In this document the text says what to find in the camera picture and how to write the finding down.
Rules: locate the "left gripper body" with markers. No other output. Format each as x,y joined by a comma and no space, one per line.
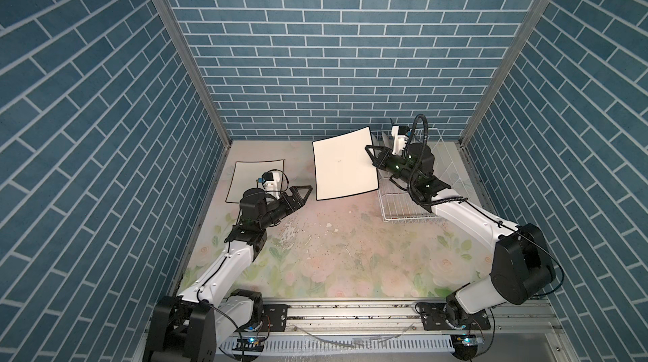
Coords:
277,210

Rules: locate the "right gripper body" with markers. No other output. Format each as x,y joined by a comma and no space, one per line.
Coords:
396,166

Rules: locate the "white square plate black rim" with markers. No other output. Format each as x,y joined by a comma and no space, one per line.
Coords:
342,166

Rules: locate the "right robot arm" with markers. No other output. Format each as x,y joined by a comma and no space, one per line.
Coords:
521,263

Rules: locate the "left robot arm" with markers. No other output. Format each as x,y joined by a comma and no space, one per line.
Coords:
192,325

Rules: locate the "right corner metal profile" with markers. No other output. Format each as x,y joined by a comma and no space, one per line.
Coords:
524,32

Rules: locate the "corner metal profile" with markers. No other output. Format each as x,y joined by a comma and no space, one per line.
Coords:
524,32
174,30

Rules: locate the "left corner metal profile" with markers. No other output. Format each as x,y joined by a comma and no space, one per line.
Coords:
174,30

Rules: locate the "white wire dish rack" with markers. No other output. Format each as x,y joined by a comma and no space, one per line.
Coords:
409,197

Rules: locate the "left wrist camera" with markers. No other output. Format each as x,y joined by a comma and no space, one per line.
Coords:
272,183

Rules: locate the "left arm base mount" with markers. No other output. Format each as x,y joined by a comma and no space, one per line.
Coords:
273,319

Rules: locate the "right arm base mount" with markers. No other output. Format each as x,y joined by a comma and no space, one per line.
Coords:
442,316

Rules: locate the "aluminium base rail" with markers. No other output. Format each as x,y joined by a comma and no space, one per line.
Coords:
389,317

